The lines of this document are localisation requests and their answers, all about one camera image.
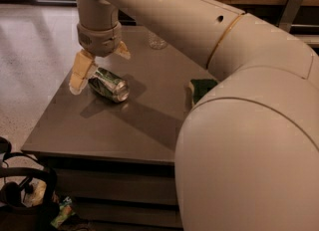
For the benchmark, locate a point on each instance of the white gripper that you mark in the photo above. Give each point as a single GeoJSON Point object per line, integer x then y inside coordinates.
{"type": "Point", "coordinates": [101, 42]}

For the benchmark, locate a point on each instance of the green soda can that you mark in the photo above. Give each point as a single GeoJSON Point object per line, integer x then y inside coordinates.
{"type": "Point", "coordinates": [109, 85]}

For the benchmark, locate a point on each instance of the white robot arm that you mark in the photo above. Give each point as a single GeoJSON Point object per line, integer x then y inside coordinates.
{"type": "Point", "coordinates": [247, 155]}

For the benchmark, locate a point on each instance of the clear plastic water bottle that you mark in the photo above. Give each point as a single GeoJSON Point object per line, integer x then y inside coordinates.
{"type": "Point", "coordinates": [156, 42]}

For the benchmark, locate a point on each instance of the green and yellow sponge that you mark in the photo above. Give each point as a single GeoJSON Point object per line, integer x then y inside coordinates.
{"type": "Point", "coordinates": [199, 88]}

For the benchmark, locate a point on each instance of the grey drawer cabinet table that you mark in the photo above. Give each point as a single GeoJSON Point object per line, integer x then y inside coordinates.
{"type": "Point", "coordinates": [116, 161]}

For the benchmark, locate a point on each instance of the green snack packet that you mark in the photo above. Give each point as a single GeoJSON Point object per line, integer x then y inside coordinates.
{"type": "Point", "coordinates": [66, 211]}

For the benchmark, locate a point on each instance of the right metal wall bracket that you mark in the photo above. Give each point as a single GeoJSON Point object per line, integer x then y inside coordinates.
{"type": "Point", "coordinates": [289, 14]}

